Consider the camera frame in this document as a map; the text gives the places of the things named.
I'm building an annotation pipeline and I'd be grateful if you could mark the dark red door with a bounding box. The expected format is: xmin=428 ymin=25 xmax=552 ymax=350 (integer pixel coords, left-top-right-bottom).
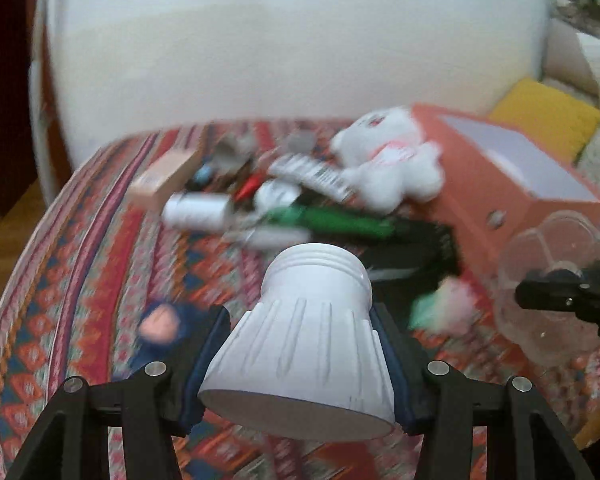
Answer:
xmin=0 ymin=0 xmax=48 ymax=241

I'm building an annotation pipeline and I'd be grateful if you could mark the white plush bear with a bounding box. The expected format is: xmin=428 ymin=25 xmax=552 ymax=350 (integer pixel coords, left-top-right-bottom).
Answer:
xmin=330 ymin=106 xmax=446 ymax=211

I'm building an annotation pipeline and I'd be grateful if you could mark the white bottle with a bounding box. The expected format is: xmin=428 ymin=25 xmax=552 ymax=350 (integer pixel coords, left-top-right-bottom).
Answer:
xmin=162 ymin=193 xmax=234 ymax=232

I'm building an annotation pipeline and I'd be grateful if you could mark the yellow cushion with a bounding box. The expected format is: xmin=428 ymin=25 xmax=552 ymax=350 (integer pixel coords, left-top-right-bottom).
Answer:
xmin=490 ymin=77 xmax=600 ymax=162

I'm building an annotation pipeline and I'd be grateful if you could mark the white lamp housing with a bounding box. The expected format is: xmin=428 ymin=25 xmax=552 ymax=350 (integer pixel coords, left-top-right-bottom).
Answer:
xmin=198 ymin=242 xmax=397 ymax=442

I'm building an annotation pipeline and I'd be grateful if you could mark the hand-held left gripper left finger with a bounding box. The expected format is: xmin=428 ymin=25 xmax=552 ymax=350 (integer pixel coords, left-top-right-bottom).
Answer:
xmin=5 ymin=305 xmax=231 ymax=480

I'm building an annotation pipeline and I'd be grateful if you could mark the clear flower-shaped plastic box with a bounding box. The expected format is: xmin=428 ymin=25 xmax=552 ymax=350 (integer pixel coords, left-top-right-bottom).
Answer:
xmin=497 ymin=212 xmax=600 ymax=367

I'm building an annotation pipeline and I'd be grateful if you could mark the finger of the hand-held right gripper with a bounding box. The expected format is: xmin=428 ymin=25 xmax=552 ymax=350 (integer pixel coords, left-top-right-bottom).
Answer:
xmin=515 ymin=259 xmax=600 ymax=341

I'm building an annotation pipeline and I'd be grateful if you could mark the red clip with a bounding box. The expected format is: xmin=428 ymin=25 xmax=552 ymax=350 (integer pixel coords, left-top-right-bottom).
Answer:
xmin=234 ymin=172 xmax=267 ymax=202

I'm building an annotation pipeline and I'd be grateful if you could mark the small doll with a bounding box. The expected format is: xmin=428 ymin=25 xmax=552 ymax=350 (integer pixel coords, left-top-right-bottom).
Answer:
xmin=115 ymin=300 xmax=216 ymax=377

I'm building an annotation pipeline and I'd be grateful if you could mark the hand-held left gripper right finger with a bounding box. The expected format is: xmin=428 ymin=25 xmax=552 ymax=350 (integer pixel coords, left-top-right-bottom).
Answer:
xmin=370 ymin=302 xmax=596 ymax=480

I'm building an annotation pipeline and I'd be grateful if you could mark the black comb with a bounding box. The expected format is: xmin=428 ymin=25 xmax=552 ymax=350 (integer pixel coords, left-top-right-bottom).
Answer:
xmin=360 ymin=224 xmax=462 ymax=283

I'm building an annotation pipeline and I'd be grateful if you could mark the beige cushion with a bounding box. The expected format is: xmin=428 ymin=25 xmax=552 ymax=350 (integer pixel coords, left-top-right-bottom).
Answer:
xmin=544 ymin=19 xmax=600 ymax=97

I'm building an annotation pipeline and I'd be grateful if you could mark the white striped packet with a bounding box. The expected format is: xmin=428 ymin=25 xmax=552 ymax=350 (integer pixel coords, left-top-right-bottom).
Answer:
xmin=270 ymin=154 xmax=357 ymax=200

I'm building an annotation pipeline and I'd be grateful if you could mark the small grey object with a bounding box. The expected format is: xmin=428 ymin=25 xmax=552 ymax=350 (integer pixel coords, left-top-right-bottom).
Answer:
xmin=284 ymin=131 xmax=317 ymax=155

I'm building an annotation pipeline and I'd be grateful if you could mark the green tool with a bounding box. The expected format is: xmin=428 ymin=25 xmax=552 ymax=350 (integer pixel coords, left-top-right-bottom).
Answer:
xmin=267 ymin=205 xmax=397 ymax=240

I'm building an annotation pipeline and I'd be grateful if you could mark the white pole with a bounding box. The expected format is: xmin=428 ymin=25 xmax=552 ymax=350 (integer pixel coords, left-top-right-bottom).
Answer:
xmin=29 ymin=0 xmax=56 ymax=196

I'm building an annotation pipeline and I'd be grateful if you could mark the white round disc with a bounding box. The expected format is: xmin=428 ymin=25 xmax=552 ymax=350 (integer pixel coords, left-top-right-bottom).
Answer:
xmin=254 ymin=181 xmax=302 ymax=212

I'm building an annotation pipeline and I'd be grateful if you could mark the small brown cardboard box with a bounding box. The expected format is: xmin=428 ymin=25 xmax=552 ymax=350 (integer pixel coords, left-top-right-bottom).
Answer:
xmin=129 ymin=151 xmax=202 ymax=209

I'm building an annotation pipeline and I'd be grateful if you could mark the pink cardboard box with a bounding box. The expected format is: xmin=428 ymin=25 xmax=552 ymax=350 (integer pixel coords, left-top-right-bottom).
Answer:
xmin=412 ymin=104 xmax=600 ymax=281

